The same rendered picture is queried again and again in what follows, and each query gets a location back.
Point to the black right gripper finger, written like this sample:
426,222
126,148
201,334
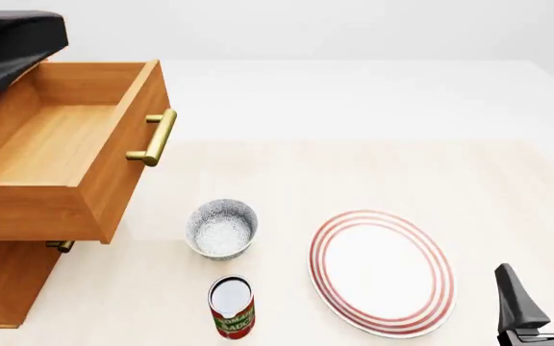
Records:
517,302

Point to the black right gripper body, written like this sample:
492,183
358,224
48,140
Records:
541,337

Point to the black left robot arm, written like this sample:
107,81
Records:
3,50

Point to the patterned grey-white bowl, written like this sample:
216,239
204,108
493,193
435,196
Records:
221,230

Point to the open wooden drawer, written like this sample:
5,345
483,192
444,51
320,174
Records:
65,144

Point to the wooden cabinet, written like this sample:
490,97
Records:
3,281

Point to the white plate with red rings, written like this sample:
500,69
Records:
380,274

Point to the tomato sauce tin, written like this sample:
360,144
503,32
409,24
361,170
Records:
233,310

